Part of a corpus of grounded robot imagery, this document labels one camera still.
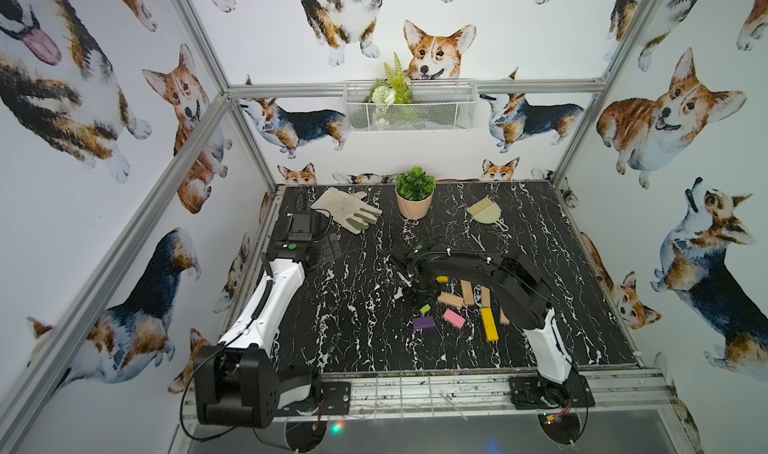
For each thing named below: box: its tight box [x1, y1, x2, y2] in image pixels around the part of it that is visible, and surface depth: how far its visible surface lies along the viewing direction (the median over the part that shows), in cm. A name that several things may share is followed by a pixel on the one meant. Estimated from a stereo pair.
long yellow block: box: [481, 307, 499, 342], surface depth 85 cm
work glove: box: [311, 187, 383, 234], surface depth 116 cm
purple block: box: [413, 316, 435, 329], surface depth 87 cm
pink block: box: [443, 308, 466, 329], surface depth 88 cm
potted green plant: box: [395, 166, 437, 221], surface depth 105 cm
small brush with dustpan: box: [467, 197, 509, 231], surface depth 115 cm
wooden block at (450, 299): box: [437, 291, 464, 308], surface depth 91 cm
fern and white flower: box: [370, 52, 413, 128], surface depth 85 cm
